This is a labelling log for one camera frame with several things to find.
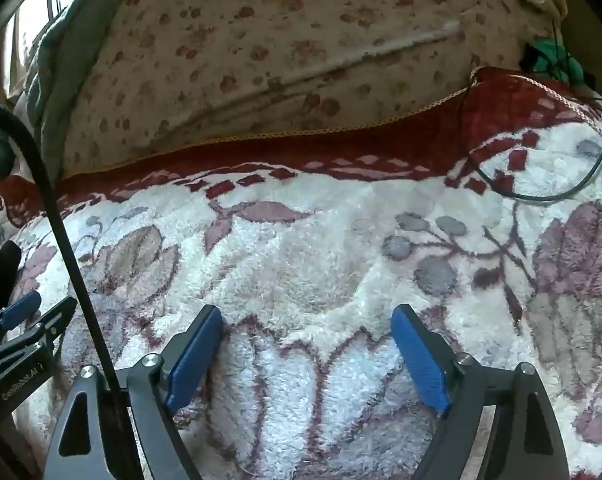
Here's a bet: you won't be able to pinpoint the grey-green fleece jacket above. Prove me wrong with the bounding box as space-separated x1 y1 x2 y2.
26 0 128 182

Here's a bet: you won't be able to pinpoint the beige floral quilt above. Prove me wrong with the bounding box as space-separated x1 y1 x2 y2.
61 0 568 181

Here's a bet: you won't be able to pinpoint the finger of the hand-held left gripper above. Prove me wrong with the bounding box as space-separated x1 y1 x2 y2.
0 290 42 337
0 296 78 362

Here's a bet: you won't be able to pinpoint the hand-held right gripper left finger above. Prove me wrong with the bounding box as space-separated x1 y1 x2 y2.
43 304 225 480

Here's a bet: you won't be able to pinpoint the black braided cable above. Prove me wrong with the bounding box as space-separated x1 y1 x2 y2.
0 102 122 396

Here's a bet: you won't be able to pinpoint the black pants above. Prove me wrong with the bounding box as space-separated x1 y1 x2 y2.
0 230 22 312

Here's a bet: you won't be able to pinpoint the thin black cable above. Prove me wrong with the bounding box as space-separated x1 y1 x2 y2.
464 67 602 204

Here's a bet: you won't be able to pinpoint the red white floral plush blanket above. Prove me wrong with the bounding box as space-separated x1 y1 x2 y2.
0 67 602 480

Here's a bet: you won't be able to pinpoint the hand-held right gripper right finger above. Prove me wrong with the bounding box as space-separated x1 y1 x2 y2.
390 304 572 480

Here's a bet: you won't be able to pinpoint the green cloth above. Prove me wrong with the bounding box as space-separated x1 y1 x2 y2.
524 37 583 84

